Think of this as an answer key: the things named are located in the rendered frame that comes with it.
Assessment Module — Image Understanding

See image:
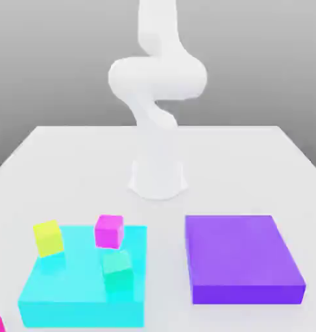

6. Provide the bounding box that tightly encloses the large cyan box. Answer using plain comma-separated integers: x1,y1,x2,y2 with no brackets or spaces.
17,224,148,329

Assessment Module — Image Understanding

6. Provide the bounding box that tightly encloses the small yellow cube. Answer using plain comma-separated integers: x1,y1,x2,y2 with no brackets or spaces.
32,219,65,258

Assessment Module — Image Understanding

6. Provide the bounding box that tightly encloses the small magenta cube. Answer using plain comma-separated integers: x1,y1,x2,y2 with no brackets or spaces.
94,214,125,250

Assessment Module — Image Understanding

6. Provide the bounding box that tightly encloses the large purple box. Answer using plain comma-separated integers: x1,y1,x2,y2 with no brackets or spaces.
184,214,307,305

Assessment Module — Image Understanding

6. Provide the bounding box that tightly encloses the small teal cube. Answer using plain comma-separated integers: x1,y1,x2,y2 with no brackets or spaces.
101,249,135,294

